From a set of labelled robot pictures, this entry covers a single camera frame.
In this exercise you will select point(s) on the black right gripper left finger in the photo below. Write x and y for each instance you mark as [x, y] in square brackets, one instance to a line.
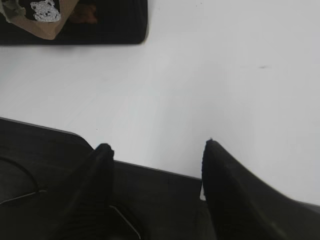
[88, 192]

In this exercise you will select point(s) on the black tote bag brown handles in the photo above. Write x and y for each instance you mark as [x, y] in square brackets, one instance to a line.
[73, 22]

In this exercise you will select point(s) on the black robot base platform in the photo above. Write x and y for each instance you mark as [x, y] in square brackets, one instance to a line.
[36, 162]

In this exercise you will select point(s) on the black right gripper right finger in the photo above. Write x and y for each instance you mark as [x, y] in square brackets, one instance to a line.
[243, 207]

